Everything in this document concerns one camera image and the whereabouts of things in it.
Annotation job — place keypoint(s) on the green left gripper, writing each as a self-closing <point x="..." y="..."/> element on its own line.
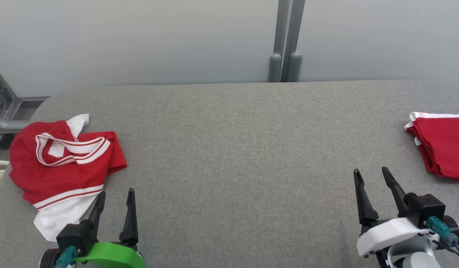
<point x="110" y="257"/>

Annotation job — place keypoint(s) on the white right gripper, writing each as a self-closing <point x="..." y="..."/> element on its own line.
<point x="389" y="232"/>

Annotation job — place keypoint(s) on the red white basketball jersey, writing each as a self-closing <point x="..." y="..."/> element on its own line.
<point x="58" y="175"/>

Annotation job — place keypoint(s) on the red white basketball shorts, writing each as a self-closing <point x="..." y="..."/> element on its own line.
<point x="445" y="145"/>

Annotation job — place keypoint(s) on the black cart wheel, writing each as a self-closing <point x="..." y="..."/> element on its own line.
<point x="2" y="141"/>

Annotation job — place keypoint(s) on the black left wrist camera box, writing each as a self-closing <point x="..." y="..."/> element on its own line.
<point x="75" y="236"/>

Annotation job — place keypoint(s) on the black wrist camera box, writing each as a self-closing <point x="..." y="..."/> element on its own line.
<point x="424" y="208"/>
<point x="75" y="236"/>

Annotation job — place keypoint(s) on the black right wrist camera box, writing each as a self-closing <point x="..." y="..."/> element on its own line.
<point x="424" y="208"/>

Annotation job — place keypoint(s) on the grey metal cart frame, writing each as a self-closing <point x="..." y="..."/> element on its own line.
<point x="2" y="108"/>

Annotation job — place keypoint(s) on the grey metal partition post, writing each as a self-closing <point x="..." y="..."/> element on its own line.
<point x="275" y="67"/>
<point x="294" y="67"/>

